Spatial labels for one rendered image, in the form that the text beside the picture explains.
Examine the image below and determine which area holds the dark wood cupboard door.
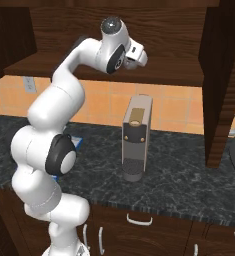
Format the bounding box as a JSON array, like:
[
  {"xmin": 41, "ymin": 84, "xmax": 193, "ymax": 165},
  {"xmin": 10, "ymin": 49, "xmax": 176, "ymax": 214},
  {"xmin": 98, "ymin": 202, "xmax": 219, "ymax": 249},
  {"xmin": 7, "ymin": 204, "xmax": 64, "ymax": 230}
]
[
  {"xmin": 87, "ymin": 222, "xmax": 191, "ymax": 256},
  {"xmin": 0, "ymin": 188, "xmax": 93, "ymax": 256}
]

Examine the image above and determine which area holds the grey coffee machine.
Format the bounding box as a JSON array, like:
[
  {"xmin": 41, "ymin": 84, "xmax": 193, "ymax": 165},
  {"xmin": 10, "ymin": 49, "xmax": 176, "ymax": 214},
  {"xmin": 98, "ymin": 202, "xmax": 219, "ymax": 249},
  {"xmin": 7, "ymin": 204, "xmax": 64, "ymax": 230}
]
[{"xmin": 121, "ymin": 94, "xmax": 154, "ymax": 183}]

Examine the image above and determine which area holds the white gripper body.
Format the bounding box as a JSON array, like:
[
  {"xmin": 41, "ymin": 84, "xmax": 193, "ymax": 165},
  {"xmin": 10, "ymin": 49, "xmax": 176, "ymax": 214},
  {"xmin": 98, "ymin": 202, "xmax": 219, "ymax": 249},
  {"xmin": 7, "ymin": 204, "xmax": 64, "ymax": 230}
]
[{"xmin": 124, "ymin": 45, "xmax": 149, "ymax": 71}]

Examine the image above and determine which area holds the dark wood wall cabinet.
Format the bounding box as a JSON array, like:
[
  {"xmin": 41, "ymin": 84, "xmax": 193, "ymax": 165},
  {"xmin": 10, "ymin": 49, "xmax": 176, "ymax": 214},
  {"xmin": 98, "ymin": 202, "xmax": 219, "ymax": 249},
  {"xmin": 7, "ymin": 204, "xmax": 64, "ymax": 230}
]
[{"xmin": 3, "ymin": 0, "xmax": 221, "ymax": 88}]

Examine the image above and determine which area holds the white wall socket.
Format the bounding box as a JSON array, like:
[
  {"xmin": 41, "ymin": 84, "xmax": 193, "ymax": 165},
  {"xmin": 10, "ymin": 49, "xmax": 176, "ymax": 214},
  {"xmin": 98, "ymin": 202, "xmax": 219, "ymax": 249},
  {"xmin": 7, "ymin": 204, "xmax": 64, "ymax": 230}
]
[{"xmin": 22, "ymin": 76, "xmax": 38, "ymax": 95}]

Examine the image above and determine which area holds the dark wood drawer front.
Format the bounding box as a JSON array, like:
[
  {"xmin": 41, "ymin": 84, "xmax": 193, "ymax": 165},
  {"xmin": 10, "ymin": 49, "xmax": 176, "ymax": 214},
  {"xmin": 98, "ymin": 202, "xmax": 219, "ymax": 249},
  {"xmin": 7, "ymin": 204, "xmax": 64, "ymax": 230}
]
[
  {"xmin": 89, "ymin": 203, "xmax": 194, "ymax": 236},
  {"xmin": 202, "ymin": 222, "xmax": 235, "ymax": 256}
]

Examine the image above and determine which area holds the dark wood cabinet door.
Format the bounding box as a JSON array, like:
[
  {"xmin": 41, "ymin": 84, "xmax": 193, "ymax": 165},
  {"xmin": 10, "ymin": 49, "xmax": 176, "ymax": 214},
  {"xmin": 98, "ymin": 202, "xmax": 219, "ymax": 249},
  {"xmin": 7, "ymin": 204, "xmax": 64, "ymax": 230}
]
[
  {"xmin": 198, "ymin": 0, "xmax": 235, "ymax": 169},
  {"xmin": 0, "ymin": 6, "xmax": 38, "ymax": 86}
]

